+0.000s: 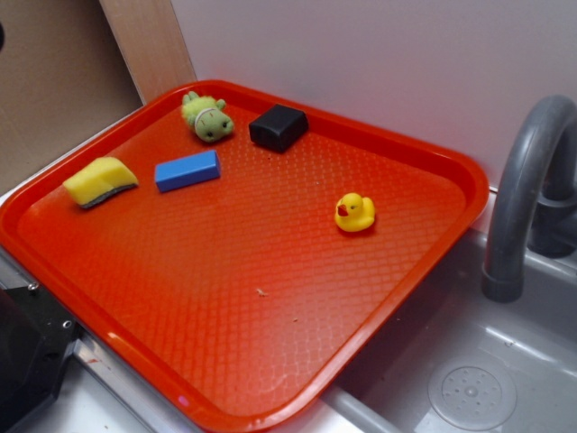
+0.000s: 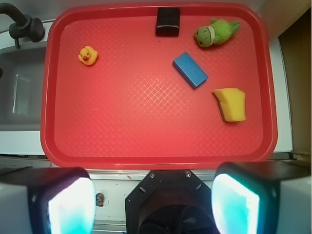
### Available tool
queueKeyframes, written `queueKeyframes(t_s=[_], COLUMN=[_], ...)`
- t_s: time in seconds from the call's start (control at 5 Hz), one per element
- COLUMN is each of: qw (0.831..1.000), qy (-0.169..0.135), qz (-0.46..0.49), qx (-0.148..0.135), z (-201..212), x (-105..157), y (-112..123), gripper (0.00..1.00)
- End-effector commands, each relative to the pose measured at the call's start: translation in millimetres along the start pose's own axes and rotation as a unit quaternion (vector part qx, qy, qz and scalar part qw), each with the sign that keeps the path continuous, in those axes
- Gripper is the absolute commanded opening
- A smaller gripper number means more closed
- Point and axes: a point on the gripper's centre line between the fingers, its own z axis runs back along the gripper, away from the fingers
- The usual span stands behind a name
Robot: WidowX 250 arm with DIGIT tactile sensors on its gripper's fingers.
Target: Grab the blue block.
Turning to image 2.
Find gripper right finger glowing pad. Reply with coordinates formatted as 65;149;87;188
212;161;312;234

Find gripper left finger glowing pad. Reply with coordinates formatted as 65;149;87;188
0;167;96;234

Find blue rectangular block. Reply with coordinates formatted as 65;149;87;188
173;52;208;89

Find yellow sponge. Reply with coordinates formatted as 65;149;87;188
213;88;246;122

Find grey toy sink basin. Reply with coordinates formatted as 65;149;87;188
0;42;47;131

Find red plastic tray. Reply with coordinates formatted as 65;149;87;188
40;2;277;170

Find yellow rubber duck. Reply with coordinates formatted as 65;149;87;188
78;46;98;66

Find green plush frog toy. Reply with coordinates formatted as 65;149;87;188
194;18;240;48

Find grey toy faucet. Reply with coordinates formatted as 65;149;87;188
0;3;45;49

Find black rectangular box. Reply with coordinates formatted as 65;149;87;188
155;7;180;37

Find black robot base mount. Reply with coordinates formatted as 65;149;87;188
125;170;219;234

